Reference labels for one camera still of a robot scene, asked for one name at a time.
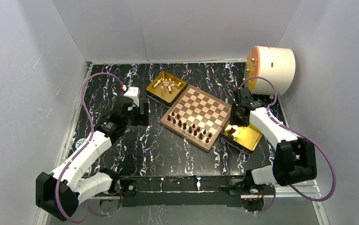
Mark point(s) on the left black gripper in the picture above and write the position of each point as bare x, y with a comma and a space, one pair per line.
141, 119

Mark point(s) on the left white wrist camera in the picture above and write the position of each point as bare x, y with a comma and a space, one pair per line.
133, 93

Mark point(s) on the gold tray light pieces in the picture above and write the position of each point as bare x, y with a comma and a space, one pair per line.
166, 98

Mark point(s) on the round sticker on table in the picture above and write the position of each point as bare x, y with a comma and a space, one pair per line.
79, 143

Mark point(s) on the aluminium frame rail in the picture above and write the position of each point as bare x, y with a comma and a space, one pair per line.
297, 189

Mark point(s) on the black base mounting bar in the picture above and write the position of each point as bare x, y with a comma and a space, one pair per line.
231, 191

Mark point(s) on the wooden chess board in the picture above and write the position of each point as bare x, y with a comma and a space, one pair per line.
204, 110

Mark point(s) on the gold tray dark pieces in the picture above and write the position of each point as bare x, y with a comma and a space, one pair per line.
245, 139

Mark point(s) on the pile of dark pieces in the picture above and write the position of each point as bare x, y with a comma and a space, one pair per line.
231, 130

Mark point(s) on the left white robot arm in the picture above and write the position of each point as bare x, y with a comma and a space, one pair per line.
61, 191

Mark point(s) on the white round drawer cabinet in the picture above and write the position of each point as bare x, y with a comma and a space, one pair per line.
275, 64

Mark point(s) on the pile of light pieces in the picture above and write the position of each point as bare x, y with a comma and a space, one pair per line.
167, 85

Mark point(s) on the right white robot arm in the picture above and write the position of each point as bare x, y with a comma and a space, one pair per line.
294, 159

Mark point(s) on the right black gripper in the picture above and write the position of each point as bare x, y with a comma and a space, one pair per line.
233, 120

